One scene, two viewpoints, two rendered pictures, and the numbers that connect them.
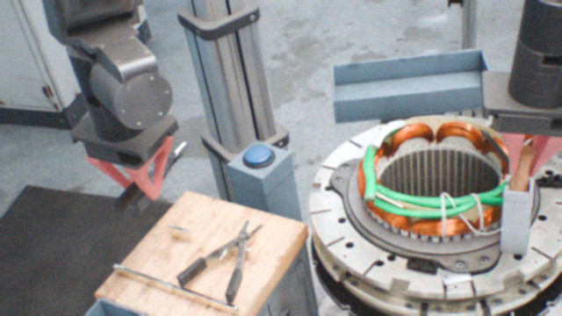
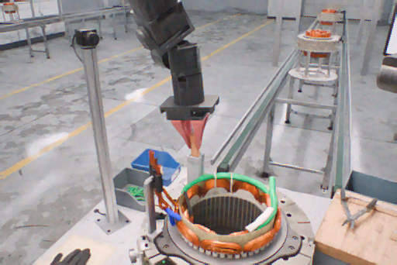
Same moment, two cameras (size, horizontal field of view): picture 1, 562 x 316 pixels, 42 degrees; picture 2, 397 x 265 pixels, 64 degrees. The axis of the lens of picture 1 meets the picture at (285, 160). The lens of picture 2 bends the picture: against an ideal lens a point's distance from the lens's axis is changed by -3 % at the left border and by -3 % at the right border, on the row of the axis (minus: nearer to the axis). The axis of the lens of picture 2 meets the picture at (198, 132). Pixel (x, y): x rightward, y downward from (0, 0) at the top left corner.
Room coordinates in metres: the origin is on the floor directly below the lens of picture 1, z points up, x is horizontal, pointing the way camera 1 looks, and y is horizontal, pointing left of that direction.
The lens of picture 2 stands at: (1.14, -0.24, 1.51)
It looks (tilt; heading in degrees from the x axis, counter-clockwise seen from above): 26 degrees down; 179
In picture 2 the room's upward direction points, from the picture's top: straight up
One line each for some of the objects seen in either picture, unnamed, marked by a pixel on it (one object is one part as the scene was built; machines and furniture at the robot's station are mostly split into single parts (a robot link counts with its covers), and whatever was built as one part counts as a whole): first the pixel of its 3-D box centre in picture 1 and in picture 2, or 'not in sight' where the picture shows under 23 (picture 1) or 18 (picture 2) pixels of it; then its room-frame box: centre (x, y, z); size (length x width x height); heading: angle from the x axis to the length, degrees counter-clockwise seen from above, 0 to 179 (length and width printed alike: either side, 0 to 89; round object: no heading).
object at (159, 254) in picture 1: (205, 264); (372, 232); (0.65, 0.12, 1.05); 0.20 x 0.19 x 0.02; 145
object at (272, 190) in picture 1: (271, 219); not in sight; (0.87, 0.04, 0.91); 0.07 x 0.07 x 0.25; 46
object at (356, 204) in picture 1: (438, 220); (225, 242); (0.66, -0.18, 1.05); 0.22 x 0.22 x 0.12
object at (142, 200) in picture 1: (141, 201); not in sight; (0.64, 0.17, 1.18); 0.04 x 0.01 x 0.02; 145
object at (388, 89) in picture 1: (412, 144); not in sight; (0.98, -0.22, 0.92); 0.25 x 0.11 x 0.28; 83
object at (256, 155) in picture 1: (258, 154); not in sight; (0.87, 0.04, 1.04); 0.04 x 0.04 x 0.01
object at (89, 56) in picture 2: not in sight; (101, 146); (0.29, -0.50, 1.07); 0.03 x 0.03 x 0.57; 41
